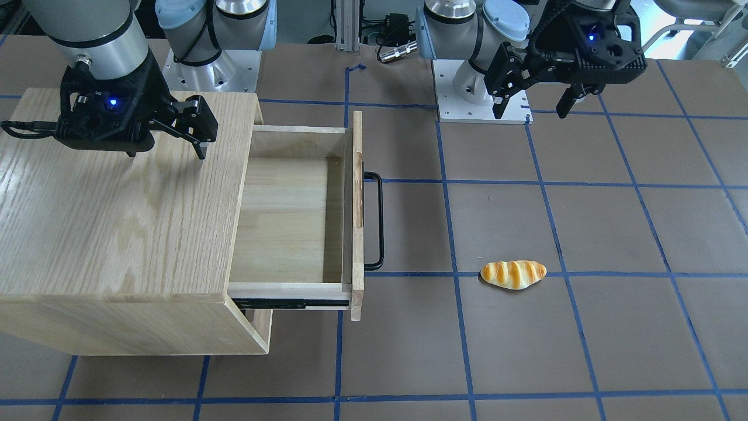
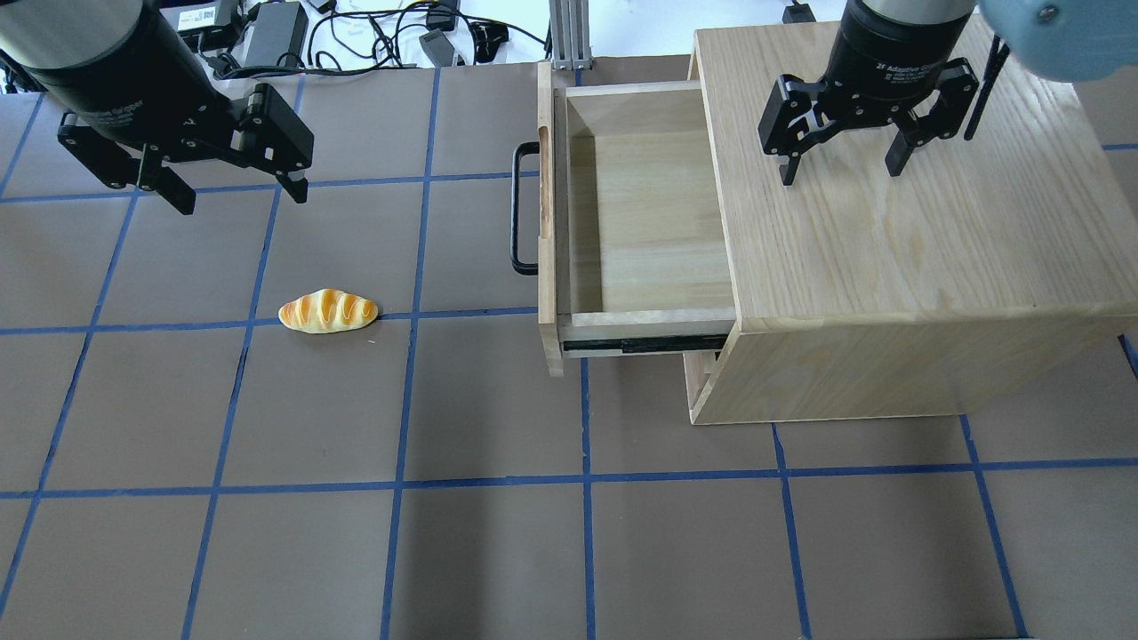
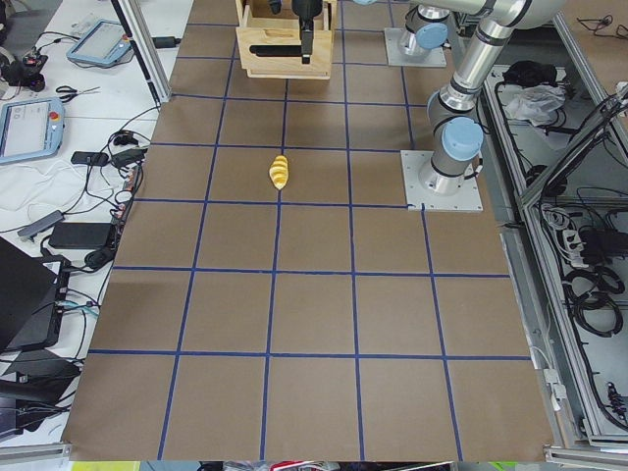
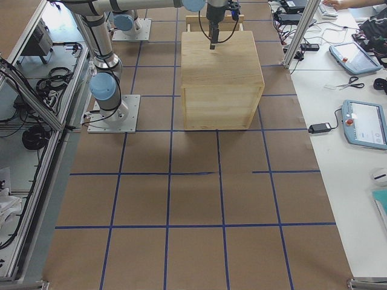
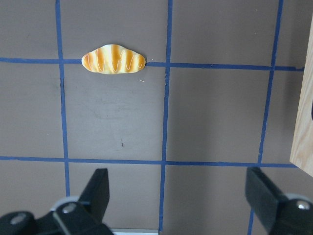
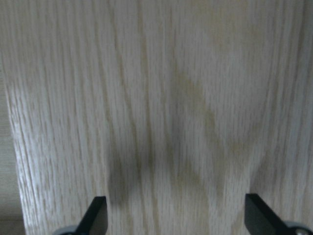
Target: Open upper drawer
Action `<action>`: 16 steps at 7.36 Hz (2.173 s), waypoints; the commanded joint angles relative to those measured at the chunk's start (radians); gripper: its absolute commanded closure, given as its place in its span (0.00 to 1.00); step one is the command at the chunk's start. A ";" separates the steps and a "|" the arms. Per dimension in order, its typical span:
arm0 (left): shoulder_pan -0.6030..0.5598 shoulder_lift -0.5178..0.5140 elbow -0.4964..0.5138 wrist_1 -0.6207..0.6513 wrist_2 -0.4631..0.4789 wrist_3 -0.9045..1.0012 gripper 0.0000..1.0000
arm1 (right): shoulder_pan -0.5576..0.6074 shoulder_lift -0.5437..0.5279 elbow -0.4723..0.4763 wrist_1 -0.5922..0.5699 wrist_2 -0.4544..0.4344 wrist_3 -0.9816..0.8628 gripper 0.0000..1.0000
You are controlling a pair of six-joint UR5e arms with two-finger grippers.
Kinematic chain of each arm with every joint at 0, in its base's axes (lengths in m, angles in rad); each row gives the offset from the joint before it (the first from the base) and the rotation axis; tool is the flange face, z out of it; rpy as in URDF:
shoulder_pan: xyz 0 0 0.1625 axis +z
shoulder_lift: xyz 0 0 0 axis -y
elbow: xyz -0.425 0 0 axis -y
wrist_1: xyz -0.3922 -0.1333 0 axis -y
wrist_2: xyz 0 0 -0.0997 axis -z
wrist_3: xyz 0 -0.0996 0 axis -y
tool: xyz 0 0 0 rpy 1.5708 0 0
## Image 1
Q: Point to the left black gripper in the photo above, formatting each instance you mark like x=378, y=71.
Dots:
x=541, y=48

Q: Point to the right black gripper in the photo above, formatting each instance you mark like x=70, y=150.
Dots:
x=153, y=89

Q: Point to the wooden drawer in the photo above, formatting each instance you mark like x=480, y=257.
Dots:
x=300, y=237

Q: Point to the black metal drawer handle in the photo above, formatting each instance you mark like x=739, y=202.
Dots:
x=377, y=179

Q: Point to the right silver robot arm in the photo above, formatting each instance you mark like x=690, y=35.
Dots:
x=106, y=36

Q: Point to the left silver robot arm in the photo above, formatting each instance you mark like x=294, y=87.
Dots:
x=466, y=30

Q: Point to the light wooden drawer cabinet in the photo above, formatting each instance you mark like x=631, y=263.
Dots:
x=107, y=255

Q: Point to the silver cylindrical connector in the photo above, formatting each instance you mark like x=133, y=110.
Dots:
x=397, y=53

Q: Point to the black power box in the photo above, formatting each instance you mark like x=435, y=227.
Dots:
x=397, y=26

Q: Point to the toy bread roll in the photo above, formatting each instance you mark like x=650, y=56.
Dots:
x=513, y=275

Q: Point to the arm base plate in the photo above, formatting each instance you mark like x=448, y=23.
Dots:
x=467, y=111
x=233, y=71

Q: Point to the aluminium frame post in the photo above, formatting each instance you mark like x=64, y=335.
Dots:
x=347, y=19

